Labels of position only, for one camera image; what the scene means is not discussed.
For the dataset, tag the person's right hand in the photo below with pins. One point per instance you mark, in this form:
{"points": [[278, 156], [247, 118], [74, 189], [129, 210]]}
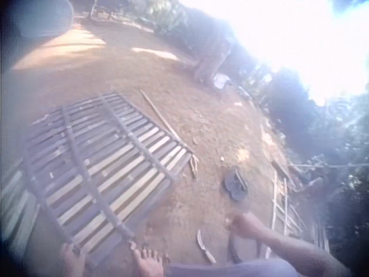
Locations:
{"points": [[245, 225]]}

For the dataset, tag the person's right fingers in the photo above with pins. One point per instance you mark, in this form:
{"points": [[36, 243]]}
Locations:
{"points": [[232, 222]]}

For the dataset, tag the curved blade knife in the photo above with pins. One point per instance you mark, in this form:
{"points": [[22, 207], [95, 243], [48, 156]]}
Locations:
{"points": [[205, 248]]}

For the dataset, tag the short bamboo offcuts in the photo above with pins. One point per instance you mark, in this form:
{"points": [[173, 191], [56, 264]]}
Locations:
{"points": [[193, 166]]}

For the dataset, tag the person's legs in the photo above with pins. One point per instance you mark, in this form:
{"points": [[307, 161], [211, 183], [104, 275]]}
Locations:
{"points": [[148, 261]]}

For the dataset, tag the long thin bamboo stick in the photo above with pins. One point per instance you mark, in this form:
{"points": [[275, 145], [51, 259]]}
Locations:
{"points": [[164, 121]]}

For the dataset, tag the woven bamboo slat panel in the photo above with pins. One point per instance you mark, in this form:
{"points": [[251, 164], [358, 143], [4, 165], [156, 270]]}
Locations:
{"points": [[109, 161]]}

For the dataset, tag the tree trunk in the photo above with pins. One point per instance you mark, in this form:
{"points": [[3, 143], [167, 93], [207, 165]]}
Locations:
{"points": [[212, 54]]}

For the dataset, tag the loose bamboo slats bundle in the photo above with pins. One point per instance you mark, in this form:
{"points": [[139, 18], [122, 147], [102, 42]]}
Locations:
{"points": [[15, 202]]}

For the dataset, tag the dark round tub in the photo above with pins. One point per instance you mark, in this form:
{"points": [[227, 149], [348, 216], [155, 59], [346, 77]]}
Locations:
{"points": [[46, 18]]}

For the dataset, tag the bamboo pole fence frame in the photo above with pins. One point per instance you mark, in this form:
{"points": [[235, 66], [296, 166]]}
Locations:
{"points": [[284, 207]]}

